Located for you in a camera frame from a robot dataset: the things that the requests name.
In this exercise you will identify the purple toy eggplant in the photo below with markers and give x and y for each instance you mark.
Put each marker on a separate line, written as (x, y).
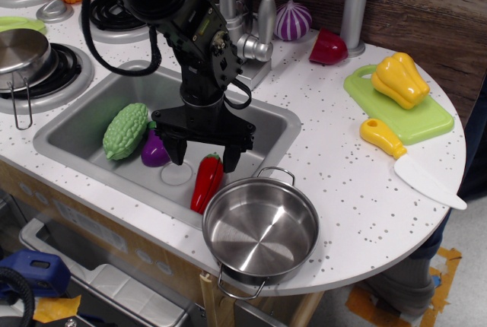
(153, 152)

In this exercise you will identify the red toy chili pepper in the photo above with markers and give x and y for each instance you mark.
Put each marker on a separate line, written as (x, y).
(208, 180)

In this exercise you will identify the dark red toy vegetable half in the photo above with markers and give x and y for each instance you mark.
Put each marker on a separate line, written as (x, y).
(328, 49)

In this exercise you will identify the silver stove knob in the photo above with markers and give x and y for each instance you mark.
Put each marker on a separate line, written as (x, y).
(55, 11)

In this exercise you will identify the person leg with grey sock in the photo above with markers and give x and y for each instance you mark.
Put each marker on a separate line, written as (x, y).
(408, 287)

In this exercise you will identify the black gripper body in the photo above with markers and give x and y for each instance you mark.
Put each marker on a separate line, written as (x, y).
(211, 124)

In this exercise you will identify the grey toy sink basin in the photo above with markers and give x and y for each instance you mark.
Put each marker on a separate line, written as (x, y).
(74, 138)

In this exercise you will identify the green toy cutting board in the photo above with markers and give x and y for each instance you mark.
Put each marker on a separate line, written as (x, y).
(423, 122)

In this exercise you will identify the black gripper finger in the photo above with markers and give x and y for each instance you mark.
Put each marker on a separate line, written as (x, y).
(231, 158)
(175, 148)

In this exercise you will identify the grey support pole right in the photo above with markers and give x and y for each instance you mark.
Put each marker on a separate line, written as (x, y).
(351, 26)

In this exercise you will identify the green toy bitter gourd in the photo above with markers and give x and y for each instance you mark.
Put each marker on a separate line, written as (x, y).
(125, 132)

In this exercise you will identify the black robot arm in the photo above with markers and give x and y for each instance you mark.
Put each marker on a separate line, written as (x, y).
(196, 32)

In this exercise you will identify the blue clamp tool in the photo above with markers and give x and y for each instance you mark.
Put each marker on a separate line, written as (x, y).
(46, 274)

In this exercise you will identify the steel pot with handles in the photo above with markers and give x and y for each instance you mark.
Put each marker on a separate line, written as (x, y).
(260, 230)

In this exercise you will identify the wooden toy kitchen cabinet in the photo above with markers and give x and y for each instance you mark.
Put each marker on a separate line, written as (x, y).
(116, 262)

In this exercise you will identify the back right stove burner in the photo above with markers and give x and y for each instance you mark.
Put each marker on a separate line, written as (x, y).
(111, 23)

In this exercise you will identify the yellow handled toy knife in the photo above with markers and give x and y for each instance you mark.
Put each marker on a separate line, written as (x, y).
(378, 133)

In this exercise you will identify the front left stove burner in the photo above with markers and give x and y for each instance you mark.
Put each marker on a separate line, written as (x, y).
(71, 78)

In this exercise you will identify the purple striped toy onion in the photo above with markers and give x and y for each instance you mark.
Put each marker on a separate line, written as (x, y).
(293, 21)

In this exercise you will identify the silver toy faucet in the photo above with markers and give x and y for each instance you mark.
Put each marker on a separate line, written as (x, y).
(255, 50)

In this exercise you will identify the green toy plate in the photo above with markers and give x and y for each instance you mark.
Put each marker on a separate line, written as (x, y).
(13, 23)

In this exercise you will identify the steel pan with wire handle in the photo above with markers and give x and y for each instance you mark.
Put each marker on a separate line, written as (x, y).
(27, 59)

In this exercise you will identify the yellow toy bell pepper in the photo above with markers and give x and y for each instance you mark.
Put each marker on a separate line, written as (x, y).
(398, 78)

